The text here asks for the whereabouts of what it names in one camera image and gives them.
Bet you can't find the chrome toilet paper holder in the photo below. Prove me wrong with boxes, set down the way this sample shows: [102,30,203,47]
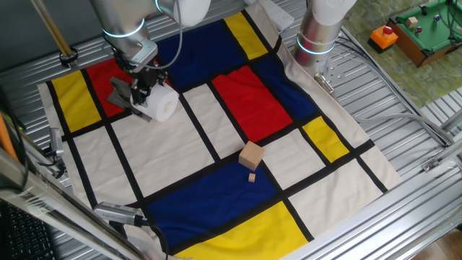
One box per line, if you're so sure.
[105,76,153,123]

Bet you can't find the white toilet paper roll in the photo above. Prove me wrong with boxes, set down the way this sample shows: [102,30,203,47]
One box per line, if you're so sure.
[131,82,180,123]

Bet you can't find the small metal bracket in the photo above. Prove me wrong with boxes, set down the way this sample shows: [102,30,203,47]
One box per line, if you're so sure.
[420,157,441,173]

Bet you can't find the miniature green pool table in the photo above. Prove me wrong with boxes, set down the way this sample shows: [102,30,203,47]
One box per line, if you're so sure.
[386,0,462,69]

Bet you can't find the black exterior camera cable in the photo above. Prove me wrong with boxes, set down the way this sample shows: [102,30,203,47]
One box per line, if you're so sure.
[143,219,170,260]

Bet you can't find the grey conduit hose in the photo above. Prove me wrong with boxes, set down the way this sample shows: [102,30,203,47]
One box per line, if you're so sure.
[352,113,454,146]

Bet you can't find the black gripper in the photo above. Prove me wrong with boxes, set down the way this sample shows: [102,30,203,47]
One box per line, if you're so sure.
[129,66,170,109]

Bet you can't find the orange emergency stop button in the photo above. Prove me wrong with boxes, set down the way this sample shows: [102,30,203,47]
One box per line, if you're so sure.
[367,25,399,55]

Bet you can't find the black keyboard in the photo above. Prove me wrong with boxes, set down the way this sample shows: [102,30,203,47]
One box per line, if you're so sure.
[0,201,57,260]

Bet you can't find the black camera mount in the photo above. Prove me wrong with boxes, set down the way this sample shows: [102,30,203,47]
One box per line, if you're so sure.
[38,147,68,180]

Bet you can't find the large wooden cube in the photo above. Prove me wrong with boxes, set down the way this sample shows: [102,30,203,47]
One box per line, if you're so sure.
[237,141,266,172]

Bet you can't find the silver exterior camera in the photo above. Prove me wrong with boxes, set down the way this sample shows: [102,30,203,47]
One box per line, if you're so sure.
[48,127,65,157]
[92,201,145,228]

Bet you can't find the brass tripod pole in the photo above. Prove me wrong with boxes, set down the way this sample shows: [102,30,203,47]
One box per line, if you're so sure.
[30,0,79,69]

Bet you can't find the thin black hanging cables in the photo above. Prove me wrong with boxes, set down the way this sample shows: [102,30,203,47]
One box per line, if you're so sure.
[443,0,462,41]

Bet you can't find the orange rod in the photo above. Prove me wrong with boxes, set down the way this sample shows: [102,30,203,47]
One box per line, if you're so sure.
[0,111,19,163]

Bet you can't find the white power strip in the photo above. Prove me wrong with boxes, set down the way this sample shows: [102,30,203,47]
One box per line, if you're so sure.
[244,0,295,33]

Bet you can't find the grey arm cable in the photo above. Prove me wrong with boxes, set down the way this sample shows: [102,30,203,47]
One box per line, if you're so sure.
[144,0,183,72]

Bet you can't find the aluminium frame bar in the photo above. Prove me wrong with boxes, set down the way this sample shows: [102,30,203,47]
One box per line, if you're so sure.
[0,147,147,260]

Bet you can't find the colour block patterned cloth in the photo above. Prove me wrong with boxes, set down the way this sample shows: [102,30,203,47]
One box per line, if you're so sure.
[37,0,403,260]

